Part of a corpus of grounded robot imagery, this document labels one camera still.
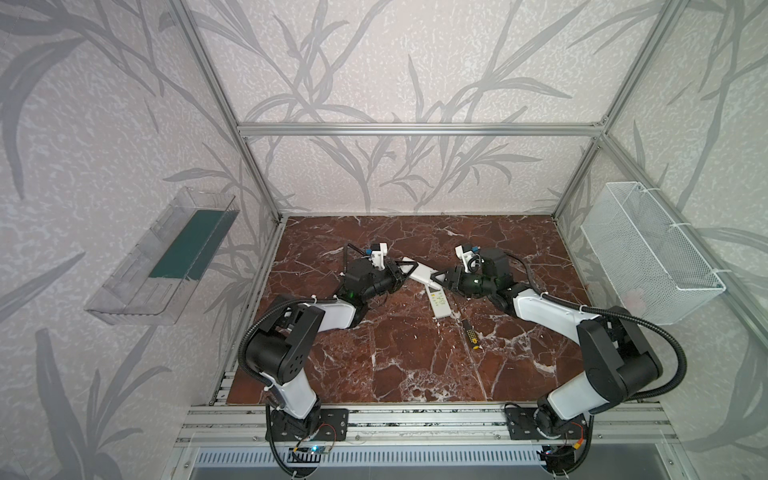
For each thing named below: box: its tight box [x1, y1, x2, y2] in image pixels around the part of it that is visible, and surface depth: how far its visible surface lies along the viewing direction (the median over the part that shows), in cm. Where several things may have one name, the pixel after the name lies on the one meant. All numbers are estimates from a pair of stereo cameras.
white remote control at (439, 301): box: [425, 284, 452, 319], surface depth 96 cm
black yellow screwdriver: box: [463, 319, 479, 350], surface depth 89 cm
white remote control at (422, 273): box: [400, 256, 442, 288], surface depth 86 cm
